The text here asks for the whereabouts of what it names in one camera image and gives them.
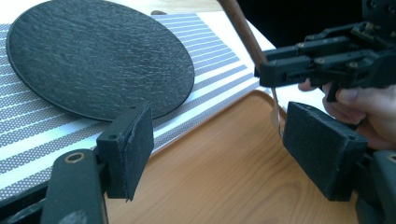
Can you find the dark grey round plate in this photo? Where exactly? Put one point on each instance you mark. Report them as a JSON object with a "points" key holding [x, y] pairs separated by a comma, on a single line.
{"points": [[93, 59]]}

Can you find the small dark round object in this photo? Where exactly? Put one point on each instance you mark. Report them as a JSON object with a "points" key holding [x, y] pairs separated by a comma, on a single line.
{"points": [[158, 12]]}

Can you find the brown wooden tray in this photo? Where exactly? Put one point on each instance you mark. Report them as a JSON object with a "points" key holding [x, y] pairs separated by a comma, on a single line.
{"points": [[224, 174]]}

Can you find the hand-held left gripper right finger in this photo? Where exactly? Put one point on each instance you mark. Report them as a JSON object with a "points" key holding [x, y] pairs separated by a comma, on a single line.
{"points": [[323, 149]]}

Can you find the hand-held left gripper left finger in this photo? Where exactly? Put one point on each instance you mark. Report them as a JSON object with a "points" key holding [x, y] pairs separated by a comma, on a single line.
{"points": [[127, 149]]}

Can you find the striped placemat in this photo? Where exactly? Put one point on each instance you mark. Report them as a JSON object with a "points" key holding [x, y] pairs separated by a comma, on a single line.
{"points": [[37, 140]]}

